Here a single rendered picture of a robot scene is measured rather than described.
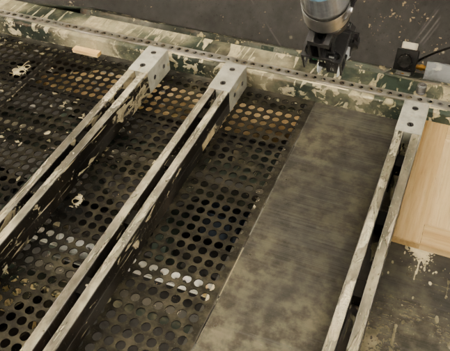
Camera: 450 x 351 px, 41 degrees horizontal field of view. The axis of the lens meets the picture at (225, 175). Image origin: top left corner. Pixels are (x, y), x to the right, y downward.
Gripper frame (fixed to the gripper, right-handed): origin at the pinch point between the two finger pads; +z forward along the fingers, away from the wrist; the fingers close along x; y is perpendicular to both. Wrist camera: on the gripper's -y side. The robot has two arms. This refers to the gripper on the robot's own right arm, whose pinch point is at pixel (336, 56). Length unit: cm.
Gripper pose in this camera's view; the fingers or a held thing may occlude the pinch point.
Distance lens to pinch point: 118.7
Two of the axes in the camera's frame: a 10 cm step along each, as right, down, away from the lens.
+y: -3.4, 9.3, -1.6
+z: 2.2, 2.4, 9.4
